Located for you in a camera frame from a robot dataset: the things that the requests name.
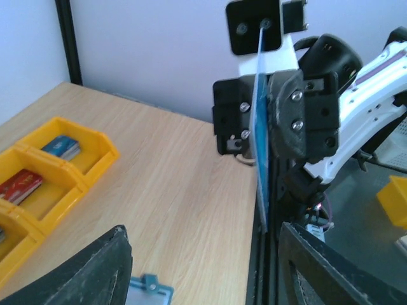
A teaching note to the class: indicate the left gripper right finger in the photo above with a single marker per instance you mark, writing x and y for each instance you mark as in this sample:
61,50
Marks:
314,273

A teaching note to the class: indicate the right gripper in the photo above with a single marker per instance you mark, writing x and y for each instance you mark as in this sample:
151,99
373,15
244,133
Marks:
302,110

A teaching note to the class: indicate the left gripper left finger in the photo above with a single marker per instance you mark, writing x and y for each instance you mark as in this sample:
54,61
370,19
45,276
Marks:
98,274

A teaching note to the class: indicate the blue credit card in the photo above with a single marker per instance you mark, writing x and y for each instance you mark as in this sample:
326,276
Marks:
258,126

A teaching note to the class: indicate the blue leather card holder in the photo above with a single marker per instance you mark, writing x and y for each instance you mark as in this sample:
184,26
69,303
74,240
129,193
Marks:
147,290

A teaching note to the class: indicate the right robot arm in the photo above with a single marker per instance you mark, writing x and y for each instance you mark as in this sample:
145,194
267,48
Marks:
372,101

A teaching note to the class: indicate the yellow bin with black cards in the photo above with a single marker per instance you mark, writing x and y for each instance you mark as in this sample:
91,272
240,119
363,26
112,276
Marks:
22,236

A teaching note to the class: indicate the yellow bin with red cards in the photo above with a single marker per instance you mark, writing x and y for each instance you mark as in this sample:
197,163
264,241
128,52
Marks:
60,190

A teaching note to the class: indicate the red card stack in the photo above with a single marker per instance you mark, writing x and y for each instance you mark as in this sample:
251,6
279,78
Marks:
20,186

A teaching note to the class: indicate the yellow bin with blue cards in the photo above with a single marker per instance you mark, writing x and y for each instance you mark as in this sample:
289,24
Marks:
87,152

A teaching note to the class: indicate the blue card stack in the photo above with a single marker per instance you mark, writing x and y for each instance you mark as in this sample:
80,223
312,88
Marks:
63,147

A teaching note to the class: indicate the yellow bin outside table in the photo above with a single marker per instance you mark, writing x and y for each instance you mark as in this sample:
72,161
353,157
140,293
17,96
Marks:
392,198

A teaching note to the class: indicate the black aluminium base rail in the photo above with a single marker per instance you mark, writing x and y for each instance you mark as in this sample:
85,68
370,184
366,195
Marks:
265,283

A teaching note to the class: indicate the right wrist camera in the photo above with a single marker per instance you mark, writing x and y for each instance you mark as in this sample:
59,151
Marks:
279,18

